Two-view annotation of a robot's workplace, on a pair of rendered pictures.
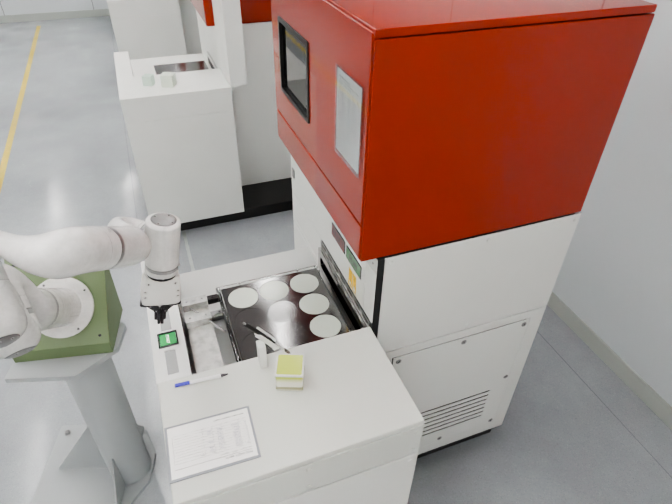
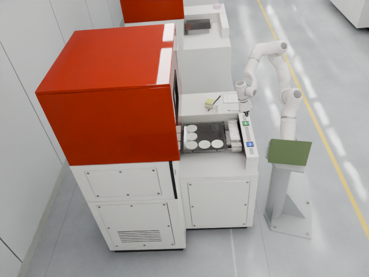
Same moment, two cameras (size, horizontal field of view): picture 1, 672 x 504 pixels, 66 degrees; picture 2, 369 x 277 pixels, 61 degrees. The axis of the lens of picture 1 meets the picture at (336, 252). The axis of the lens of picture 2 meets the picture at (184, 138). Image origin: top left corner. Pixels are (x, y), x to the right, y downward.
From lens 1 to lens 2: 325 cm
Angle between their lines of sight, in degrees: 96
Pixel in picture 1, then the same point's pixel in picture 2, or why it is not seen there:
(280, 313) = (205, 135)
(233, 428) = (228, 99)
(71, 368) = not seen: hidden behind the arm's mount
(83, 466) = (294, 214)
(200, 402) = (236, 106)
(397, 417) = (186, 95)
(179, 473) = not seen: hidden behind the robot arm
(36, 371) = not seen: hidden behind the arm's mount
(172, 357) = (244, 118)
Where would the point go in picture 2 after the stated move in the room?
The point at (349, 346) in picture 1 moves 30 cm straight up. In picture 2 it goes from (189, 111) to (186, 83)
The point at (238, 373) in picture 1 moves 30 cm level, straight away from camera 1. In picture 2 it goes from (224, 110) to (223, 132)
